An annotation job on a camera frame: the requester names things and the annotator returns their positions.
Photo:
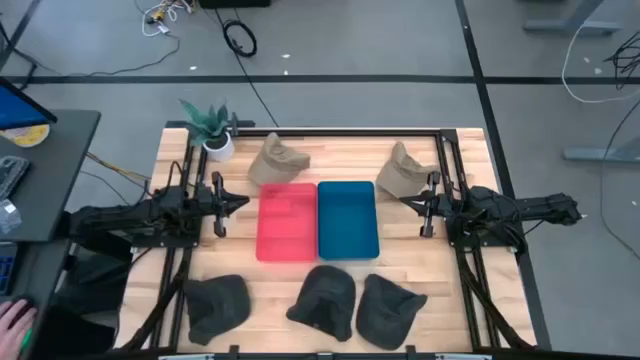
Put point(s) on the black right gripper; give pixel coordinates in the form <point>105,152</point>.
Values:
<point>437,206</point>

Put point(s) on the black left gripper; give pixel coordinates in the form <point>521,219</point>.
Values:
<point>218,205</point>

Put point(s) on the tan baseball cap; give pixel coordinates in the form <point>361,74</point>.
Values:
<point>275,165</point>
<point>400,175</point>

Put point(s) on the dark grey baseball cap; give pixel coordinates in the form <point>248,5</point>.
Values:
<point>216,307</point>
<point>387,312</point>
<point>322,302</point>

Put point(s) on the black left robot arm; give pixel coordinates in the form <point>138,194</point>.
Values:
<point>150,212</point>

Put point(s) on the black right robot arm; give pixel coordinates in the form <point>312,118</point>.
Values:
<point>500,210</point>

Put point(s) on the white plant pot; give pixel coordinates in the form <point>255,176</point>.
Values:
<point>220,150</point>

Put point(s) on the pink translucent plastic bin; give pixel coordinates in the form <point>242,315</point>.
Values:
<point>286,222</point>

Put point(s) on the blue plastic bin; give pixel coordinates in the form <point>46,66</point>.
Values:
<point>348,220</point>

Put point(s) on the green artificial plant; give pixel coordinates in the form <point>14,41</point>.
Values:
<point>207,127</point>

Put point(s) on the black bag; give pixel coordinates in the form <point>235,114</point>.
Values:
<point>95,290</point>

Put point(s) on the grey desk foot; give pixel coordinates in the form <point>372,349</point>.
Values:
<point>570,26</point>
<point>600,154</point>

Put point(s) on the black box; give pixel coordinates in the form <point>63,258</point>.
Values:
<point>235,3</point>

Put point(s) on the black low desk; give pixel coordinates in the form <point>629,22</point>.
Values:
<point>37,270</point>

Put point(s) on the yellow round disc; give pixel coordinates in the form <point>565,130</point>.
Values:
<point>30,136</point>

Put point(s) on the black keyboard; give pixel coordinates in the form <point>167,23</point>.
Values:
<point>12,172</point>

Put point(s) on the clear plastic bag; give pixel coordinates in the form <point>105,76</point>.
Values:
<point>9,216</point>

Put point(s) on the black computer monitor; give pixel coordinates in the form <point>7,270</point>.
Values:
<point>20,110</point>

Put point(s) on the blue lit keyboard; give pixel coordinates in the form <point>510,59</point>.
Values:
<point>6,270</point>

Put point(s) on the person's hand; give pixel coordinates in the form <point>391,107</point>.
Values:
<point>15,325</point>

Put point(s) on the black aluminium table frame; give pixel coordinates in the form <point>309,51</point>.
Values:
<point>172,124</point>

